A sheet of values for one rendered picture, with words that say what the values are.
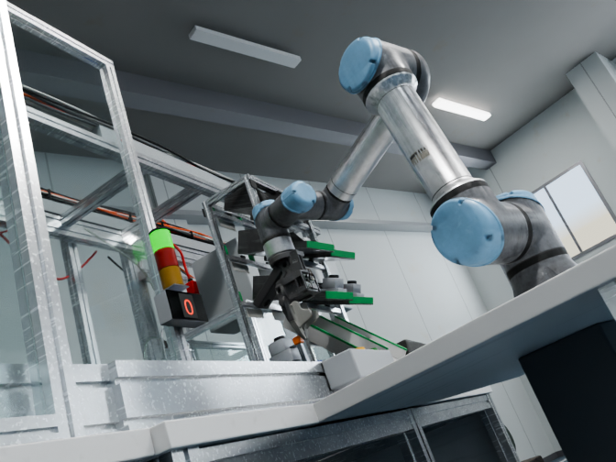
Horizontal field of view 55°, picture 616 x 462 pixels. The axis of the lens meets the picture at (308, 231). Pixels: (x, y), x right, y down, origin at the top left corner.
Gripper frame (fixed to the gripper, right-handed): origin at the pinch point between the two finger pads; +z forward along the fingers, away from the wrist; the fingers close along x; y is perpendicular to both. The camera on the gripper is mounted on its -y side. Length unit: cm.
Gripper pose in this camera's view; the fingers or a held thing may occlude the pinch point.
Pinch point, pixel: (302, 335)
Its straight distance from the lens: 144.1
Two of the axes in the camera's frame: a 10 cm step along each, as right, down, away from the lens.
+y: 8.1, -4.7, -3.6
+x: 4.9, 1.9, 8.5
